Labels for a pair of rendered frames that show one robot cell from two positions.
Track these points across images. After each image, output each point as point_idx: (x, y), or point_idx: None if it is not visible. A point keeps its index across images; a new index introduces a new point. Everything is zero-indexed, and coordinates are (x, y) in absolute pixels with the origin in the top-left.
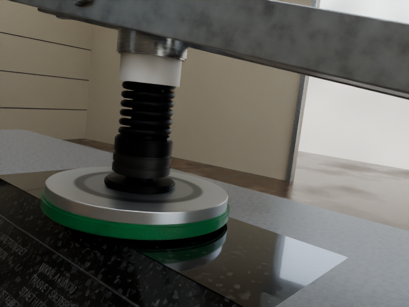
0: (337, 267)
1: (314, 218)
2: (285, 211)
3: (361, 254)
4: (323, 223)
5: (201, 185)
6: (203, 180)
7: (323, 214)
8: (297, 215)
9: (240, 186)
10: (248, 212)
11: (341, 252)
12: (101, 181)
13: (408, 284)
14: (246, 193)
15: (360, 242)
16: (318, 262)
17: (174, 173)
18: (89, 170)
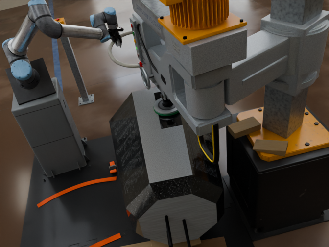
0: (158, 91)
1: (142, 101)
2: (143, 104)
3: (151, 92)
4: (143, 99)
5: (157, 103)
6: (154, 105)
7: (137, 102)
8: (143, 102)
9: (136, 114)
10: (150, 104)
11: (152, 93)
12: (172, 106)
13: (154, 88)
14: (139, 111)
15: (146, 94)
16: (159, 92)
17: (156, 108)
18: (171, 110)
